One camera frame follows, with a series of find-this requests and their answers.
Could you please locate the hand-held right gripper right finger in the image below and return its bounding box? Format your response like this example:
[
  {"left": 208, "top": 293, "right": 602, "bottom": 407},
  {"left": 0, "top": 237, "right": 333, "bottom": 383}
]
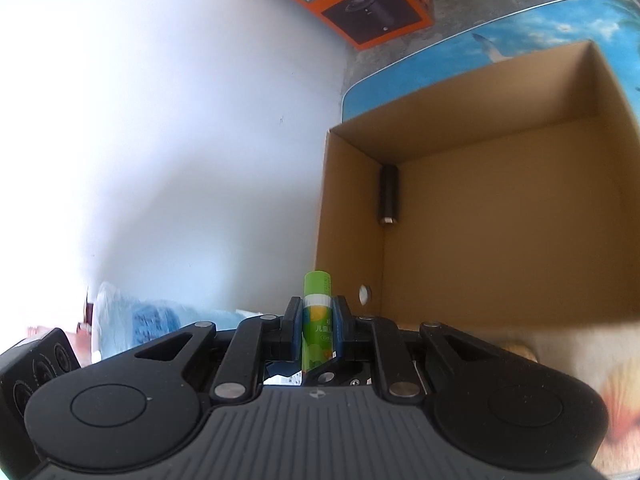
[{"left": 332, "top": 296, "right": 501, "bottom": 405}]

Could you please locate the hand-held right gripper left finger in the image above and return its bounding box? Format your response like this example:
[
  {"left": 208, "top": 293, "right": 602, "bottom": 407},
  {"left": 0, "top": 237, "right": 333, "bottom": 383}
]
[{"left": 132, "top": 296, "right": 304, "bottom": 405}]

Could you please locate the green glue stick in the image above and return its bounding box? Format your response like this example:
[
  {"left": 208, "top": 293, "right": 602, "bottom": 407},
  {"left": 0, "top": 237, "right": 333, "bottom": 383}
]
[{"left": 301, "top": 270, "right": 335, "bottom": 386}]

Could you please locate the brown cardboard box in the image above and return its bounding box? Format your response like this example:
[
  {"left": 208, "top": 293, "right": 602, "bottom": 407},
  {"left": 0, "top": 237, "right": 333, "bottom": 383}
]
[{"left": 314, "top": 40, "right": 640, "bottom": 333}]

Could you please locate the blue printed plastic bag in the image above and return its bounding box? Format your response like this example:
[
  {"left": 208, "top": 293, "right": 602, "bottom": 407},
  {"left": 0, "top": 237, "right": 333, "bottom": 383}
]
[{"left": 92, "top": 280, "right": 261, "bottom": 361}]

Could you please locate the black cylinder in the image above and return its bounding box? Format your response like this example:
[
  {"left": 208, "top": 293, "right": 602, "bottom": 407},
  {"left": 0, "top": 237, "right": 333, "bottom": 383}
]
[{"left": 377, "top": 164, "right": 401, "bottom": 226}]

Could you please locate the orange product box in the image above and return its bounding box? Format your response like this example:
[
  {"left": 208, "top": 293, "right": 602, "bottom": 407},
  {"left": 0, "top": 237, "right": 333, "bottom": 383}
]
[{"left": 279, "top": 0, "right": 435, "bottom": 51}]

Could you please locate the beach print mat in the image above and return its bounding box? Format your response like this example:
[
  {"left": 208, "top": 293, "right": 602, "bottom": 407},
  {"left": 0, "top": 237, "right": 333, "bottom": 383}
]
[{"left": 341, "top": 0, "right": 640, "bottom": 476}]

